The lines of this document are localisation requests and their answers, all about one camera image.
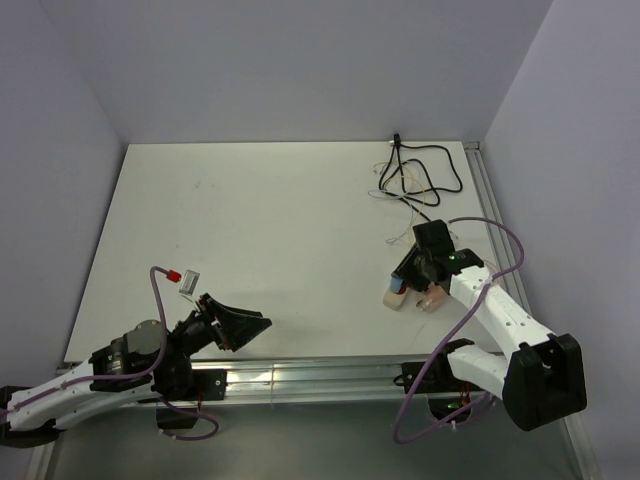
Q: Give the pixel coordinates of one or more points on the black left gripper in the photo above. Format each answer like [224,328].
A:
[235,327]

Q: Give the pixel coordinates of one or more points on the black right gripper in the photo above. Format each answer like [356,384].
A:
[404,271]

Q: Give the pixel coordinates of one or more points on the blue charger plug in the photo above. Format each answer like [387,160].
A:
[397,285]

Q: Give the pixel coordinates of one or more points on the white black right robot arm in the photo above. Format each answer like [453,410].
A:
[497,346]

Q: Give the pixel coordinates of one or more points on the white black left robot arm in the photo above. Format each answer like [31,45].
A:
[147,364]

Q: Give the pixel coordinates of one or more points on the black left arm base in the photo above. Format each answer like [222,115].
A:
[209,385]

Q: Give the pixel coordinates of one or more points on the pink cube socket adapter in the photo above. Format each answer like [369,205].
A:
[420,304]

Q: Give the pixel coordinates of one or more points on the beige red power strip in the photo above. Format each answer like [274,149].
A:
[393,301]

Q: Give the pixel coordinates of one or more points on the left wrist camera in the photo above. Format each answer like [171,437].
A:
[186,282]

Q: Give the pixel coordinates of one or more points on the aluminium front rail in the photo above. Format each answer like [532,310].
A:
[311,380]

